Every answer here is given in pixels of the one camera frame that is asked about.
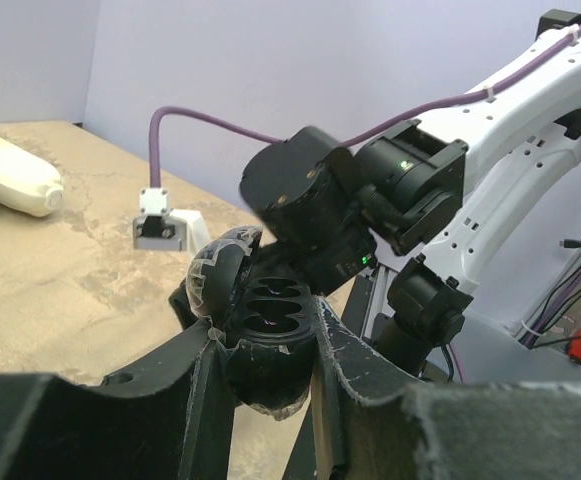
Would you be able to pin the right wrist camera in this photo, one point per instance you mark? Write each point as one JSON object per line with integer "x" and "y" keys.
{"x": 159, "y": 227}

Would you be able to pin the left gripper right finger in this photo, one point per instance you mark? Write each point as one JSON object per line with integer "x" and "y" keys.
{"x": 370, "y": 420}

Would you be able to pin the green napa cabbage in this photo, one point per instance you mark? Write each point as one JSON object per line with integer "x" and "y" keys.
{"x": 28, "y": 183}

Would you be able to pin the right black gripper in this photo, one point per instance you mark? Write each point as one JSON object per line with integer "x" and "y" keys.
{"x": 323, "y": 270}

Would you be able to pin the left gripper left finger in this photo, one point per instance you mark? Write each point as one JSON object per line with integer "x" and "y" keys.
{"x": 168, "y": 415}

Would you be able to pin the black earbud charging case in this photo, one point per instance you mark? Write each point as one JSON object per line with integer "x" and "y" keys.
{"x": 262, "y": 314}

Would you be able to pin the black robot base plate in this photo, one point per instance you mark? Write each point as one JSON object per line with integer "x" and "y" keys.
{"x": 366, "y": 311}

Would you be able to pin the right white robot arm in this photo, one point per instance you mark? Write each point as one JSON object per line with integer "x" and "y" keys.
{"x": 444, "y": 188}

